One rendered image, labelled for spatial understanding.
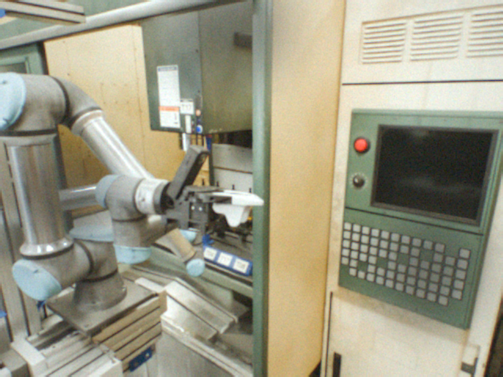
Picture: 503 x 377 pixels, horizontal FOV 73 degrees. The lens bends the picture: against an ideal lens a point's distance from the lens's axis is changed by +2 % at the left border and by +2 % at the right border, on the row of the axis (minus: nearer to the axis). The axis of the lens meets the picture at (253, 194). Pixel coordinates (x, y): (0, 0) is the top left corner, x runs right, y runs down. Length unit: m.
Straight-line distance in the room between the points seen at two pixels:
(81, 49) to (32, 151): 2.06
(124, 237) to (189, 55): 1.21
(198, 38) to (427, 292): 1.43
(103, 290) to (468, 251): 1.10
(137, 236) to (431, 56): 0.98
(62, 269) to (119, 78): 2.25
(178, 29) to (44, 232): 1.24
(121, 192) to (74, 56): 2.22
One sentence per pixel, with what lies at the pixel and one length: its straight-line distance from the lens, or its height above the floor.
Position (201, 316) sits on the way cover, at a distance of 1.78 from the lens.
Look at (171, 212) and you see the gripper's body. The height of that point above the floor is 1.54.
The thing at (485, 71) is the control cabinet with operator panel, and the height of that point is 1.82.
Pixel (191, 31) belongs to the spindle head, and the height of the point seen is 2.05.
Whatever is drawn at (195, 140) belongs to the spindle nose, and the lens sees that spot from 2.06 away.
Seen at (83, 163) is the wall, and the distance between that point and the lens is 2.90.
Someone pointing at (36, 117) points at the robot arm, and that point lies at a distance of 0.90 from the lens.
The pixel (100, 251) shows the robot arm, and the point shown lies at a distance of 1.06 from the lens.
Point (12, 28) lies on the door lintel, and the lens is 2.23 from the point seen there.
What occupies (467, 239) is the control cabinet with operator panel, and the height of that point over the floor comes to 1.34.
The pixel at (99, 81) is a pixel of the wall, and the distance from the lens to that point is 2.96.
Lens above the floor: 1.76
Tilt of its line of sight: 16 degrees down
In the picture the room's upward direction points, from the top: straight up
